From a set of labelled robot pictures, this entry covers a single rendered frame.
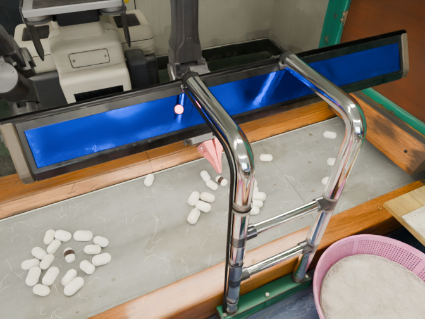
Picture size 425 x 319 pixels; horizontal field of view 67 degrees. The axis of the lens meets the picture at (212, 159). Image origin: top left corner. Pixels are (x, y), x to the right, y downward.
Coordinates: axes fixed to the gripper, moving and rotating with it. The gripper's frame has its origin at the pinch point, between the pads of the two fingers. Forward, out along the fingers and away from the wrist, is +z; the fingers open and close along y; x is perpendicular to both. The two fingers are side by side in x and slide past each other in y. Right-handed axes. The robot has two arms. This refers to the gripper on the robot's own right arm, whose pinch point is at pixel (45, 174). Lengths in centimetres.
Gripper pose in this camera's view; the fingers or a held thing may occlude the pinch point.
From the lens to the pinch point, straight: 72.8
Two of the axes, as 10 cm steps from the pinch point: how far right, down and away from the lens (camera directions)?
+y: 9.2, -2.9, 2.8
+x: -2.5, 1.3, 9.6
